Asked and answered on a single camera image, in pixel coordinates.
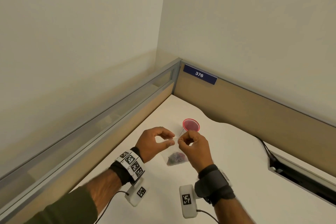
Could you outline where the right marker wristband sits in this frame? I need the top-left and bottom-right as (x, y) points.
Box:
(194, 164), (236, 207)

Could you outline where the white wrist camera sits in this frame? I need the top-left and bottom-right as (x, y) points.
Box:
(179, 184), (199, 218)
(125, 178), (147, 207)

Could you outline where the left marker wristband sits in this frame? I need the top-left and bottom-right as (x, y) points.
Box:
(108, 147), (146, 186)

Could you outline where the black desk cable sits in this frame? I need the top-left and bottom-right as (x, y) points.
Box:
(254, 136), (279, 164)

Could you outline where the bunch of bagged paper clips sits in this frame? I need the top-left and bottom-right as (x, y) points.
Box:
(167, 152), (188, 167)

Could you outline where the marker wristband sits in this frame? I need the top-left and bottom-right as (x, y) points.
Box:
(194, 164), (236, 207)
(108, 147), (146, 186)

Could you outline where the grey-framed glass partition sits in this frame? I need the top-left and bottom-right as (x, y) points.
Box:
(0, 58), (182, 224)

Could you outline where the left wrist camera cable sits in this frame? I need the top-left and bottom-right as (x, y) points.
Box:
(94, 191), (131, 224)

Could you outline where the beige partition panel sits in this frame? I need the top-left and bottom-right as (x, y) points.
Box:
(172, 61), (336, 163)

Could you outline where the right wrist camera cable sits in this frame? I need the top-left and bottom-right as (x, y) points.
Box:
(197, 209), (220, 224)

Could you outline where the red-rimmed white paper cup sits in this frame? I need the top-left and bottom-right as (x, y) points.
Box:
(179, 118), (201, 138)

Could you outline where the person's left forearm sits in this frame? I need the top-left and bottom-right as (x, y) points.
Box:
(84, 170), (123, 215)

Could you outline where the olive green left sleeve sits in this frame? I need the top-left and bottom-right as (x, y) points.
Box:
(23, 187), (99, 224)

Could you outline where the clear plastic bag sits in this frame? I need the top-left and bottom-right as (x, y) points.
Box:
(160, 137), (190, 167)

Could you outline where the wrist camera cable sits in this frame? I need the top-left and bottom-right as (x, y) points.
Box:
(197, 209), (220, 224)
(94, 191), (131, 224)

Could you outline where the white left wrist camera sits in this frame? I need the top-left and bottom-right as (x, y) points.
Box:
(125, 178), (147, 207)

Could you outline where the blue number sign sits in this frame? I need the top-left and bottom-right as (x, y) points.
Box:
(183, 64), (218, 86)

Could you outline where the person's right hand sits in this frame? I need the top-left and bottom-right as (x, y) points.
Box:
(177, 129), (214, 172)

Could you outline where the person's right forearm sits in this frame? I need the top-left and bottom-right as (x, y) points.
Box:
(214, 197), (255, 224)

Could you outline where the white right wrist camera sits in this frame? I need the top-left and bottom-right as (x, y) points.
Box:
(179, 184), (199, 218)

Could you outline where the person's left hand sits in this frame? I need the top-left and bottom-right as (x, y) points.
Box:
(135, 126), (176, 164)

